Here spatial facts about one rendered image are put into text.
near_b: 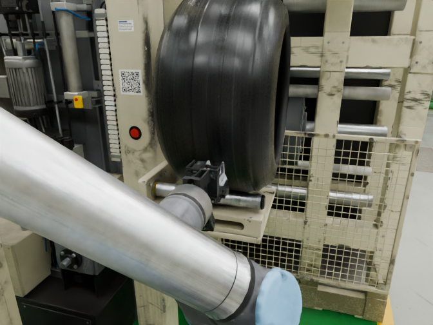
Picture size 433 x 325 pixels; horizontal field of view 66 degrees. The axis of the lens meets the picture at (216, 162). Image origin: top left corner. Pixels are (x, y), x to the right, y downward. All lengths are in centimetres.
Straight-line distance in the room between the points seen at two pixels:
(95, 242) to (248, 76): 52
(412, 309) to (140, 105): 176
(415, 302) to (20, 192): 212
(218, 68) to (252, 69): 7
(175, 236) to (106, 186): 9
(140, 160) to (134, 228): 79
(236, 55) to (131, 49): 40
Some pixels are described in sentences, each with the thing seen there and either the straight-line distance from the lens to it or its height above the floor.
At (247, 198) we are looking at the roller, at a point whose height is 91.
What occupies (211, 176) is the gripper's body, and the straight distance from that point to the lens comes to 70.
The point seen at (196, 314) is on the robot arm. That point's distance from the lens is 57.
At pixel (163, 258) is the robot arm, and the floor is 112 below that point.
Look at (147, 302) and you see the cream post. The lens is 143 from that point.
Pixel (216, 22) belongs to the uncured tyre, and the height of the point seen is 138.
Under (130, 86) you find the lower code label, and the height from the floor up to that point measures 121.
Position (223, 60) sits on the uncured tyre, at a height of 129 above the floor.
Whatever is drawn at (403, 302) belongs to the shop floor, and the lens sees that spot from 221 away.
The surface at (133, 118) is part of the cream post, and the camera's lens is 109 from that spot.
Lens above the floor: 133
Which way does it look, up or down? 20 degrees down
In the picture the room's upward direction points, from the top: straight up
